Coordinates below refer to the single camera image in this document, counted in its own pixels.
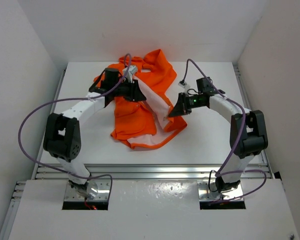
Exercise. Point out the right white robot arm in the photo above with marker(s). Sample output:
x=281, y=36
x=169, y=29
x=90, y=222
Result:
x=248, y=135

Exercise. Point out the aluminium rail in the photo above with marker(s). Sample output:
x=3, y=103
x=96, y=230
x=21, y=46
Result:
x=153, y=171

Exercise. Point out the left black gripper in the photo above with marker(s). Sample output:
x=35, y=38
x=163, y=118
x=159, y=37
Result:
x=135, y=94

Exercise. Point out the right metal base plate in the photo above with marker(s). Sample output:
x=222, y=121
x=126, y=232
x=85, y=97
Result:
x=208, y=192

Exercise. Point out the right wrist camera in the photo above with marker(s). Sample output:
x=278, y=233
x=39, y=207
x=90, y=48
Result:
x=186, y=87

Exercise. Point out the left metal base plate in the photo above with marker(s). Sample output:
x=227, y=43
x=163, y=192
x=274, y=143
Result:
x=96, y=190

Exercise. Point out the metal base plate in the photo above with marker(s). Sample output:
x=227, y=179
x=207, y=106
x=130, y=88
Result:
x=208, y=192
x=96, y=190

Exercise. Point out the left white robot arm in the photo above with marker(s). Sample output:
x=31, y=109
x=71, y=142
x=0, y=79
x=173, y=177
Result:
x=62, y=138

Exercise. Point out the orange jacket with pink lining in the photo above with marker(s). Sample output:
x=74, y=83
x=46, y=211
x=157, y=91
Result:
x=147, y=124

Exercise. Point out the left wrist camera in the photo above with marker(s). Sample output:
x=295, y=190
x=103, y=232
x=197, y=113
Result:
x=129, y=72

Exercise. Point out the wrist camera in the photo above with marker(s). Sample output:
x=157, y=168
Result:
x=129, y=72
x=186, y=87

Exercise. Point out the white front cover panel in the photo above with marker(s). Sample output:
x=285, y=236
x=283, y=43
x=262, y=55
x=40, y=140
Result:
x=153, y=210

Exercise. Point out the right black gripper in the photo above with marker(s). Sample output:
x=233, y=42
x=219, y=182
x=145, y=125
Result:
x=182, y=108

